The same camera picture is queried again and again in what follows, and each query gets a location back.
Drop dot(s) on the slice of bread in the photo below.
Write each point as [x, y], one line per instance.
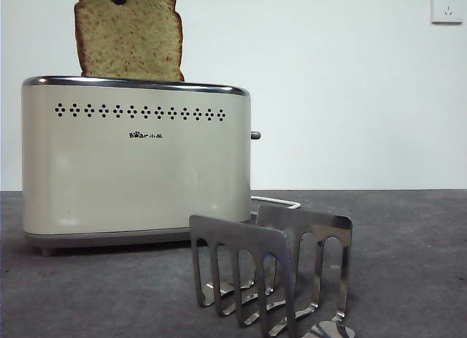
[127, 42]

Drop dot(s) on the grey toaster lever knob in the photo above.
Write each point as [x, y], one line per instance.
[255, 135]

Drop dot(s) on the cream two-slot toaster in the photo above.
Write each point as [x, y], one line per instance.
[127, 177]

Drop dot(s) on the shiny metal bread rack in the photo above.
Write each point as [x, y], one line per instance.
[237, 232]

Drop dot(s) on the white wall power socket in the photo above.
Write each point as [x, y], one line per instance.
[446, 7]

